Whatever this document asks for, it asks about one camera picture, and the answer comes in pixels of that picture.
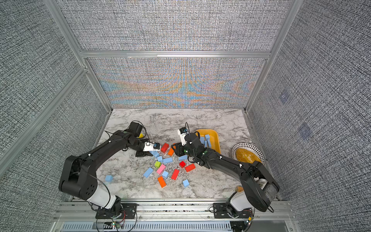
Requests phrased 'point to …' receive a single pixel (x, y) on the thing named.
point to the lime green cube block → (157, 164)
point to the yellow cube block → (141, 135)
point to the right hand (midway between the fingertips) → (173, 142)
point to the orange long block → (171, 152)
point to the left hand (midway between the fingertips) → (153, 148)
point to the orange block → (162, 181)
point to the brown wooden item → (239, 189)
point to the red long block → (175, 174)
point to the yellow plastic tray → (214, 138)
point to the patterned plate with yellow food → (247, 152)
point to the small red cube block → (182, 164)
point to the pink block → (161, 169)
